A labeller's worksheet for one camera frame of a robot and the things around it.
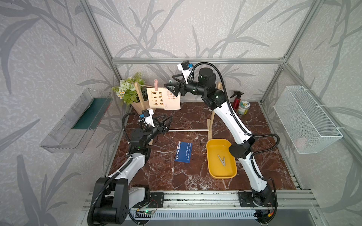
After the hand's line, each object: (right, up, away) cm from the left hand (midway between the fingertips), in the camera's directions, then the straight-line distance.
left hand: (170, 117), depth 73 cm
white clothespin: (+31, -28, +13) cm, 43 cm away
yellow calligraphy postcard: (-7, +10, 0) cm, 12 cm away
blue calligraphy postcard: (+6, -23, +19) cm, 30 cm away
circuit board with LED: (-13, -50, -1) cm, 51 cm away
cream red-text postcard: (0, +9, +1) cm, 9 cm away
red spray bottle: (+47, +14, +35) cm, 60 cm away
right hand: (+1, +18, -6) cm, 19 cm away
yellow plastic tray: (+30, -29, +12) cm, 43 cm away
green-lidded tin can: (+52, +7, +35) cm, 63 cm away
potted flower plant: (-30, +17, +16) cm, 38 cm away
